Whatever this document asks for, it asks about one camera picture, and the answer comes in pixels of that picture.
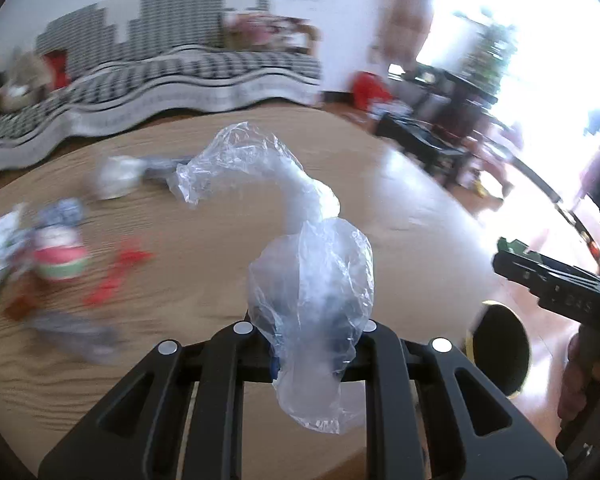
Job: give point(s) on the brown teddy bear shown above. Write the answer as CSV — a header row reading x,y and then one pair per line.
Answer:
x,y
22,82

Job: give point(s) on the red plastic piece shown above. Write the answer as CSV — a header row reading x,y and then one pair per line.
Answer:
x,y
117,272

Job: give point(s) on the low black table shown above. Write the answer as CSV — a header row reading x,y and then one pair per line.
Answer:
x,y
425,140

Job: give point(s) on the striped black white sofa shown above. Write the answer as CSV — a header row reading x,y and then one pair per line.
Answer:
x,y
155,75

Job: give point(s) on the red green white packet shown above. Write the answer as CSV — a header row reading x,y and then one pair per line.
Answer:
x,y
60,257

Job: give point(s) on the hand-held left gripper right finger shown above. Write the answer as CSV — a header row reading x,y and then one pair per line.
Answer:
x,y
380,360

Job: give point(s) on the clear plastic bag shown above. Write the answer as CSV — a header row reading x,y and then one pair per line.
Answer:
x,y
310,270

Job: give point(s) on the green potted plant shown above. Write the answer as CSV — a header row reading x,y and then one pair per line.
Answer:
x,y
495,50

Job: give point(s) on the patterned curtain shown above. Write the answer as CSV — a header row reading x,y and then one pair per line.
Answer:
x,y
407,10

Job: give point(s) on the brown wrapper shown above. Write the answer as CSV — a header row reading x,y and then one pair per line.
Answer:
x,y
20,302

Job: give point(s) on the red plastic bag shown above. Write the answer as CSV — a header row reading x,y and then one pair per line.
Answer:
x,y
369,90

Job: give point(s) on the white crumpled paper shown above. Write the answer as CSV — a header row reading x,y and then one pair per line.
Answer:
x,y
117,177

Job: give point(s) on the floral pillow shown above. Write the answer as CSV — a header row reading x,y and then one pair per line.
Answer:
x,y
265,30

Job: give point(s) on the person's right hand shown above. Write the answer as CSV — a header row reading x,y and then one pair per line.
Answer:
x,y
572,385

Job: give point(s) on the white crumpled packet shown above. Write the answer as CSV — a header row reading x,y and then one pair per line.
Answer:
x,y
2,240

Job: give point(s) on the black bin with yellow rim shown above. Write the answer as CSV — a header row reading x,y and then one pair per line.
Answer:
x,y
500,350

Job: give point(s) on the red cushion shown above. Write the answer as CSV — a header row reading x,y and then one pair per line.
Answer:
x,y
57,70

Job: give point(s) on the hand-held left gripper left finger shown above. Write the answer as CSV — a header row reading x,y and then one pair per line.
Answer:
x,y
230,355

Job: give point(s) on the dark blue crumpled wrapper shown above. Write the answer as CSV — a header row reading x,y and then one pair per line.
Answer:
x,y
162,167

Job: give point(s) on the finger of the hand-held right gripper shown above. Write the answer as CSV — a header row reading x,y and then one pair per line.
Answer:
x,y
560,290

